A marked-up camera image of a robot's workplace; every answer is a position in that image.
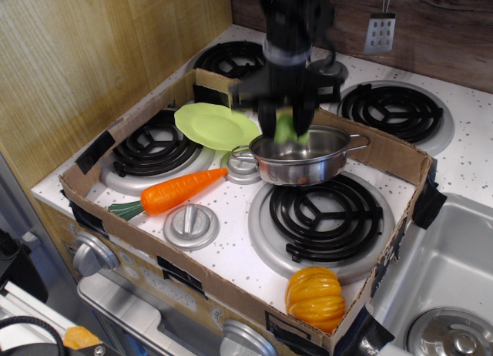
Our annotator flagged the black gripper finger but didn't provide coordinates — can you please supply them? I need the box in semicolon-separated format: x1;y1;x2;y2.
258;103;278;137
293;101;317;136

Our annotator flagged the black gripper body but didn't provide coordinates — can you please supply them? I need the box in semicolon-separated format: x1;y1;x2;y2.
230;62;342;109

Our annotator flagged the green toy broccoli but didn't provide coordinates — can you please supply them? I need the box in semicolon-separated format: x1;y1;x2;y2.
273;113;310;144

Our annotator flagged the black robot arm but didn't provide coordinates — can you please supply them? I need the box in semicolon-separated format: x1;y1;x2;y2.
230;0;336;138

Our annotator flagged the small steel pan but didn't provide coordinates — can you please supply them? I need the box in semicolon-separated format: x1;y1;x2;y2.
230;125;371;186

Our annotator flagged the rear silver stove knob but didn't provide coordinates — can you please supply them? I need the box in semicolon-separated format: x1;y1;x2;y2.
306;59;349;87

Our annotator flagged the silver stove knob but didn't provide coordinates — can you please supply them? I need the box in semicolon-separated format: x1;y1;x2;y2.
306;59;349;87
163;203;220;251
220;149;261;185

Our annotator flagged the rear left black burner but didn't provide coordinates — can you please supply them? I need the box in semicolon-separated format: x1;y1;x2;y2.
186;41;267;79

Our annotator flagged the black burner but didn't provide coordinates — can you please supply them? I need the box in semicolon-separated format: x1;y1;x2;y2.
248;173;395;285
100;109;216;196
186;41;267;79
327;80;455;156

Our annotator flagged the light green plastic plate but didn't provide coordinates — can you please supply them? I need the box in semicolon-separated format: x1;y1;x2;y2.
174;102;260;151

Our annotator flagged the middle silver stove knob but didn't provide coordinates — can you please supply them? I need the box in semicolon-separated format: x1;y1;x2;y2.
220;149;261;185

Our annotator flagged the rear right black burner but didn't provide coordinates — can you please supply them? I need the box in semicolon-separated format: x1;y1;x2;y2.
327;80;455;156

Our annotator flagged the hanging slotted metal spatula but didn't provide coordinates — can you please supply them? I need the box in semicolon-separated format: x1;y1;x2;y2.
364;0;396;55

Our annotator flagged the front right black burner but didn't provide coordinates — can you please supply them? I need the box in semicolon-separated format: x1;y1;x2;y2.
248;173;395;285

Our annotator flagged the front left black burner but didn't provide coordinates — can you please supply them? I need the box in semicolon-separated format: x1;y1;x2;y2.
100;109;216;196

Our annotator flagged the orange toy carrot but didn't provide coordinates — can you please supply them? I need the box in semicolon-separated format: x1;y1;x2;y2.
108;168;228;220

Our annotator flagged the front silver stove knob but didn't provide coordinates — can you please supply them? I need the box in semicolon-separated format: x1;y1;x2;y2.
163;203;220;251

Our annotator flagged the brown cardboard fence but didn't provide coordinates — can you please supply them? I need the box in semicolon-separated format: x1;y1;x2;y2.
60;69;437;351

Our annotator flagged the orange toy pumpkin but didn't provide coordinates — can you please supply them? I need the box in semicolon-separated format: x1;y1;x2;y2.
284;267;346;334

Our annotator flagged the grey toy sink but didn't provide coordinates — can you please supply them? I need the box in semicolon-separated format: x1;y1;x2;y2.
370;194;492;355

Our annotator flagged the left silver oven knob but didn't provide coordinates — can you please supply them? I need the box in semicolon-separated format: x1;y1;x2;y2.
73;232;119;277

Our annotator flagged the silver oven knob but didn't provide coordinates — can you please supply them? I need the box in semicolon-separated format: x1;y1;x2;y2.
220;319;277;356
73;232;119;277

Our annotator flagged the right silver oven knob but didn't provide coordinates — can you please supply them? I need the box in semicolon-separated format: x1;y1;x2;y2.
220;319;277;356

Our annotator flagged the silver sink drain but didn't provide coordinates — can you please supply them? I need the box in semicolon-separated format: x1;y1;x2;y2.
405;307;492;355

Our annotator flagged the orange sponge piece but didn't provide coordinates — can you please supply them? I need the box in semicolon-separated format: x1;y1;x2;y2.
63;326;101;350

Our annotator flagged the black device at left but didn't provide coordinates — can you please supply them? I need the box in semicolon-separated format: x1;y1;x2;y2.
1;230;49;304

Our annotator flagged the silver oven door handle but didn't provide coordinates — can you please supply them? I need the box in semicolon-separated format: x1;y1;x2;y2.
78;274;191;355

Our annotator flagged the black cable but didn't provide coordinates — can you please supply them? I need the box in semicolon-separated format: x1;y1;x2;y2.
0;315;66;356

